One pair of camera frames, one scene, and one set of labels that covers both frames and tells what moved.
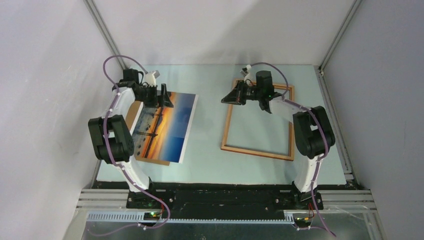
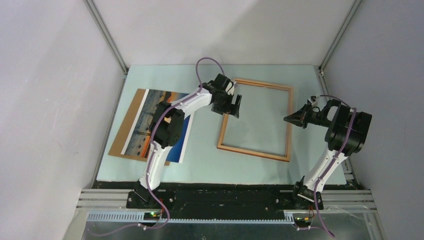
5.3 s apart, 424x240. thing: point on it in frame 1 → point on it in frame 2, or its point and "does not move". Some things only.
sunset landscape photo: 160,133 does not move
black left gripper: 165,100 → 230,108
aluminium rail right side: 345,159 does not move
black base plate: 253,203 does not move
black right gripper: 236,96 → 296,118
